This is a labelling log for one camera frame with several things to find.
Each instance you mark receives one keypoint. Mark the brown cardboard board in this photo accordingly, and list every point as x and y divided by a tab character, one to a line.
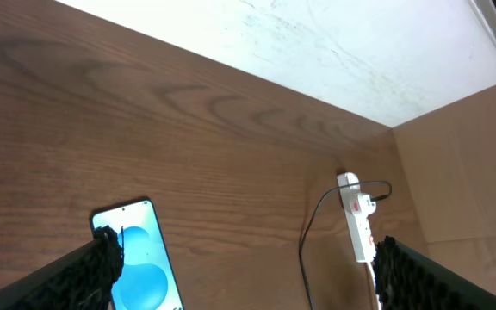
449	158

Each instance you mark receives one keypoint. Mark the white power strip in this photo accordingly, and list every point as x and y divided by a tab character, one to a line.
359	227

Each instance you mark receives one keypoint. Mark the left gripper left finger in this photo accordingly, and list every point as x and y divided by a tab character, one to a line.
82	279

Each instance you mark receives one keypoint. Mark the white USB charger plug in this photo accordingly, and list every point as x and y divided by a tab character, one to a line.
362	205

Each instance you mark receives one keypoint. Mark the blue Galaxy smartphone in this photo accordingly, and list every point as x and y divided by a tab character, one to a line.
147	280

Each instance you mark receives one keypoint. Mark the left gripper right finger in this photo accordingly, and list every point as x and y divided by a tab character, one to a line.
408	280

